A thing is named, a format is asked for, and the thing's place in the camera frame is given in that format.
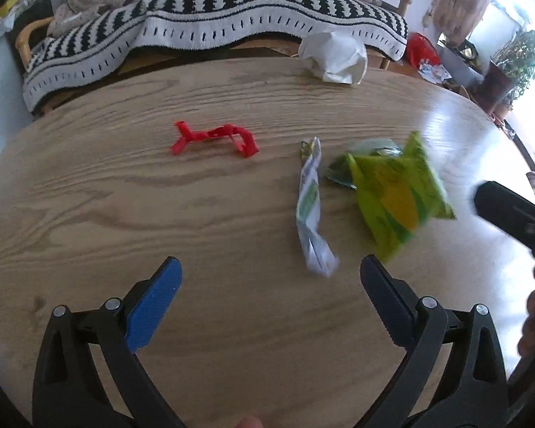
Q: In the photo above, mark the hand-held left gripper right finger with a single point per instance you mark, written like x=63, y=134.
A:
x=385, y=296

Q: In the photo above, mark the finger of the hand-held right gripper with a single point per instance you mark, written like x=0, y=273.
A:
x=492, y=203

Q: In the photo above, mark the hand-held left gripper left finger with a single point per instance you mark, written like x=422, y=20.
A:
x=156, y=303

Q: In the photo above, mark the green snack packet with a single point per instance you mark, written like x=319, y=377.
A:
x=392, y=196

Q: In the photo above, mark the white green wrapper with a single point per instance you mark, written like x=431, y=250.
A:
x=310, y=205

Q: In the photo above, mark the white paper bag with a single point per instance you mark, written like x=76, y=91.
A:
x=334, y=55

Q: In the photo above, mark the person's left hand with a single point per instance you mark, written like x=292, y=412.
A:
x=247, y=422

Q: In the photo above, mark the potted plant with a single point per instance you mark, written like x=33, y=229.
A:
x=497, y=84

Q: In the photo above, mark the teal foil wrapper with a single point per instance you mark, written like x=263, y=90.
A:
x=370, y=147

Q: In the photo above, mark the grey storage box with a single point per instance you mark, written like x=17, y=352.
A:
x=459, y=64

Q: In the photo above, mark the scattered papers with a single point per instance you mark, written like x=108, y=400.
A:
x=434, y=72

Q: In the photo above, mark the red plastic bag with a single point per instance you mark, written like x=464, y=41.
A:
x=421, y=49

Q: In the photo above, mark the red plastic strip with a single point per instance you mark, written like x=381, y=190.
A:
x=245, y=142

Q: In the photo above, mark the wooden sofa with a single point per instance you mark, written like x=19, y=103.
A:
x=26, y=35

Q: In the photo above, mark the black white striped sofa blanket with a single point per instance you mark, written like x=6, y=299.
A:
x=205, y=9

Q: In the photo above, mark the brown crumpled cloth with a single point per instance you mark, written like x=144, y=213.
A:
x=89, y=4

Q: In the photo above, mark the black bag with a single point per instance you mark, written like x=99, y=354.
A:
x=33, y=9

